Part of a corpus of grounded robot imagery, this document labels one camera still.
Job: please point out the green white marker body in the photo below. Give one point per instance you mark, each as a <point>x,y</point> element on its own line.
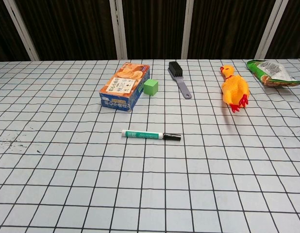
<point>142,134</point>

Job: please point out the black marker cap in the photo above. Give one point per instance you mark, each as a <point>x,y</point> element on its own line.
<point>173,137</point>

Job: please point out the green cube block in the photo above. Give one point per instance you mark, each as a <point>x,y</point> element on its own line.
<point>150,87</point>

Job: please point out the orange blue snack box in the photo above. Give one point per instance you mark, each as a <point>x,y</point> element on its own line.
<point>123,85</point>

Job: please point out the grey brush black bristles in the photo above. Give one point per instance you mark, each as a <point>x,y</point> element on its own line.
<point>180,80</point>

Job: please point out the white black checkered tablecloth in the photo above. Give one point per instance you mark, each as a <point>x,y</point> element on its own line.
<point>150,182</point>

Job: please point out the yellow rubber chicken toy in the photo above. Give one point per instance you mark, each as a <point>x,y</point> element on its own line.
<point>233,88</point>

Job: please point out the green snack bag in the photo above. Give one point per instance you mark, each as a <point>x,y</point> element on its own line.
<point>266,71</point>

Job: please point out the white metal frame post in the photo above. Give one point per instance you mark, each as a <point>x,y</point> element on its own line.
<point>118,29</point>
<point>187,29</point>
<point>271,29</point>
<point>21,29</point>

